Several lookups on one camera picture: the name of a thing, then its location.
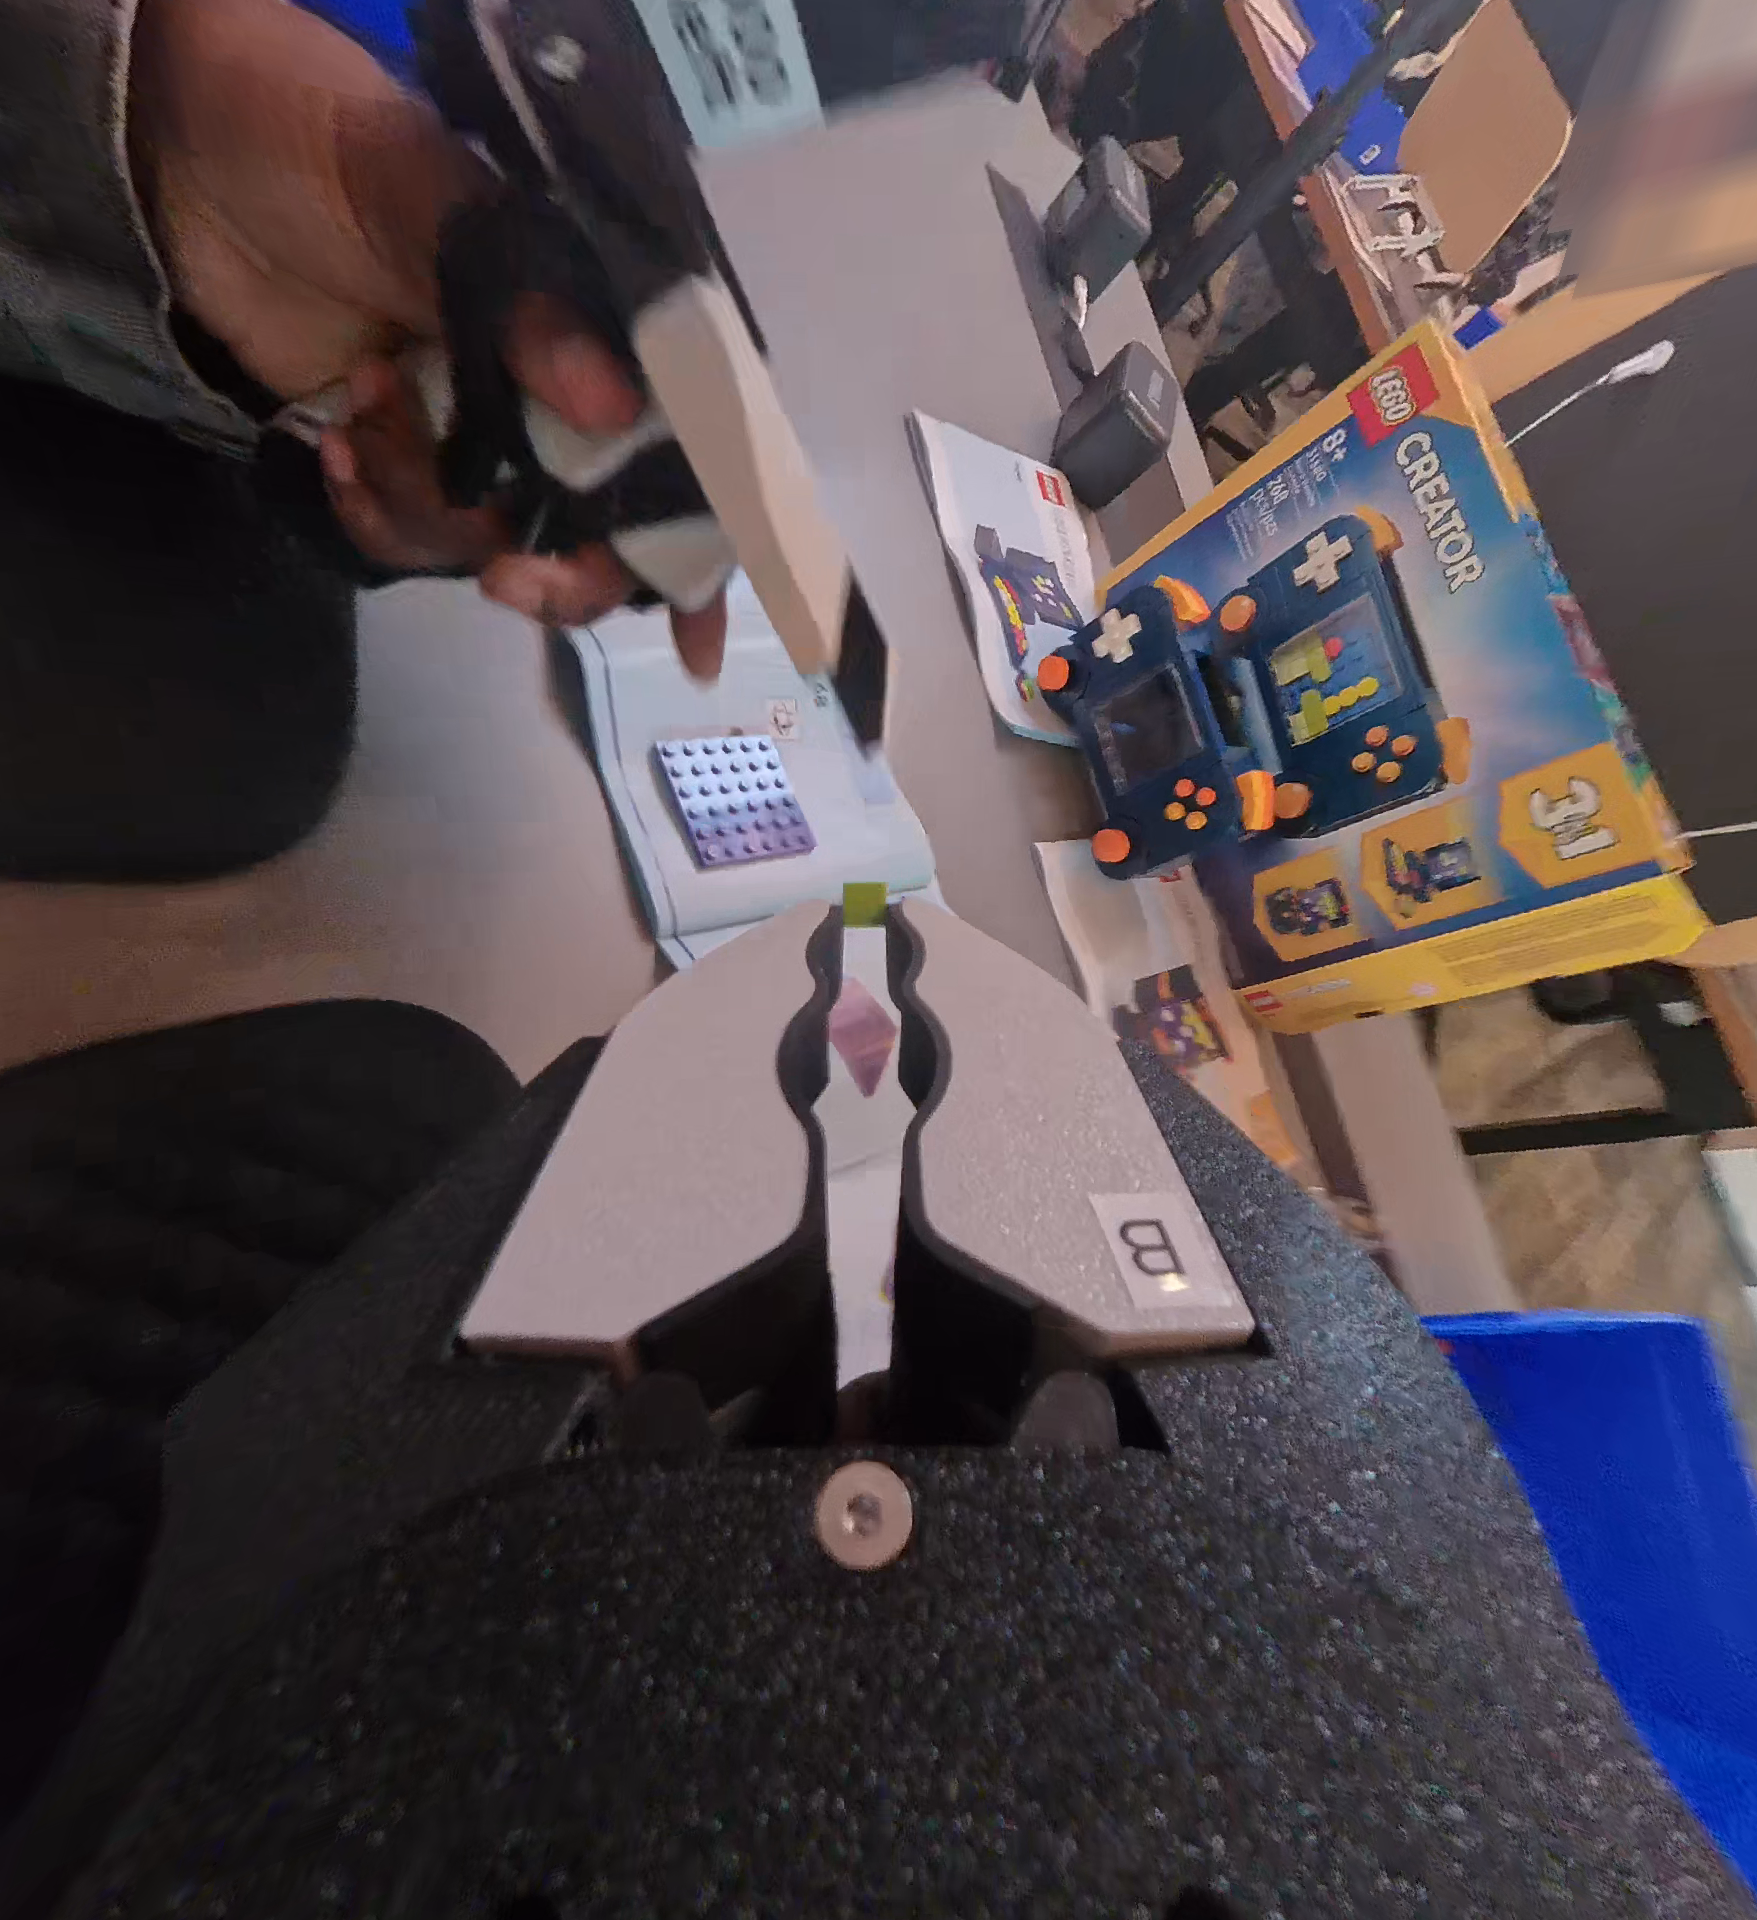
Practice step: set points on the person's left hand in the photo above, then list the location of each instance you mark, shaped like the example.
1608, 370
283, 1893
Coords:
292, 225

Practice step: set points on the small lime brick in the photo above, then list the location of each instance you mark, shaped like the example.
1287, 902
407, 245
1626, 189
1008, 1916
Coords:
864, 904

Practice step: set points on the yellow and blue toy box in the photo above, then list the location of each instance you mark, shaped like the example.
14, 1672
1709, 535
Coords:
1493, 677

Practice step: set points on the black charger block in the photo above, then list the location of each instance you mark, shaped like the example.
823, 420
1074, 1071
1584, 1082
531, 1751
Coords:
1104, 211
1119, 429

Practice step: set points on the white instruction booklet dark picture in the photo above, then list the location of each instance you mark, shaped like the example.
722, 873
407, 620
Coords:
1087, 931

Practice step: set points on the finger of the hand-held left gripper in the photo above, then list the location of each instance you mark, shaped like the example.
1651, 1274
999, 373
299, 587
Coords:
743, 450
859, 661

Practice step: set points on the closed pale instruction booklet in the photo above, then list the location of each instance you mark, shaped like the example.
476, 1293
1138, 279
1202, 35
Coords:
969, 510

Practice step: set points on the small lilac brick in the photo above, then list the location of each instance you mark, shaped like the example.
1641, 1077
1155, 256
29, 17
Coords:
864, 1036

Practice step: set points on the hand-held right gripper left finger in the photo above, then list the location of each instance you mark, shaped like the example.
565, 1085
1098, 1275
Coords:
668, 1171

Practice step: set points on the black office chair seat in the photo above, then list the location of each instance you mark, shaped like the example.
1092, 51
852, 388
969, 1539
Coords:
70, 1275

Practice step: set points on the purple studded brick plate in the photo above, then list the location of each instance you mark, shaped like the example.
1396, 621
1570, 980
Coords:
736, 803

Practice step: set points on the person's left forearm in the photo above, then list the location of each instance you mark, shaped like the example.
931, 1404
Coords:
23, 180

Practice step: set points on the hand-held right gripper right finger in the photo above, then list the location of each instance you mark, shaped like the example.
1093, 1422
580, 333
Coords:
1058, 1171

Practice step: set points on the dark blue brick game console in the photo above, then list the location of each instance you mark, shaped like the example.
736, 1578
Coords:
1140, 721

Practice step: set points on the open pale blue instruction booklet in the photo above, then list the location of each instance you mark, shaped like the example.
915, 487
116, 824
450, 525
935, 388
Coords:
616, 750

